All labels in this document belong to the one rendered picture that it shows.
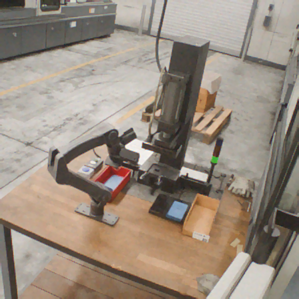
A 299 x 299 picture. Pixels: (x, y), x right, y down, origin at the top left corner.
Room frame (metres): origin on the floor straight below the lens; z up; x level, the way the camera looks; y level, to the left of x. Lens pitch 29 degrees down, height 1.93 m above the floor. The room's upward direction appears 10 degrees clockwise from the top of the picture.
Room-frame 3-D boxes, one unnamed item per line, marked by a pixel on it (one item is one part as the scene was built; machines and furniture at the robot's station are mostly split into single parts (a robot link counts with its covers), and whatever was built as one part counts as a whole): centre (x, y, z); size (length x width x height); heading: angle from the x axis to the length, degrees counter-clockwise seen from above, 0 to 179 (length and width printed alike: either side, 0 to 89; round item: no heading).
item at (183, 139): (1.82, -0.12, 1.28); 0.14 x 0.12 x 0.75; 75
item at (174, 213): (1.32, -0.17, 0.93); 0.15 x 0.07 x 0.03; 164
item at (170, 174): (1.56, -0.06, 0.98); 0.20 x 0.10 x 0.01; 75
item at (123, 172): (1.45, 0.18, 0.93); 0.25 x 0.12 x 0.06; 165
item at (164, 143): (1.63, -0.06, 1.22); 0.26 x 0.18 x 0.30; 165
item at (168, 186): (1.56, -0.06, 0.94); 0.20 x 0.10 x 0.07; 75
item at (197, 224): (1.29, -0.29, 0.93); 0.25 x 0.13 x 0.08; 165
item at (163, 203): (1.35, -0.13, 0.91); 0.17 x 0.16 x 0.02; 75
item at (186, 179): (1.54, -0.24, 0.95); 0.15 x 0.03 x 0.10; 75
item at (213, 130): (4.78, -0.45, 0.07); 1.20 x 1.00 x 0.14; 159
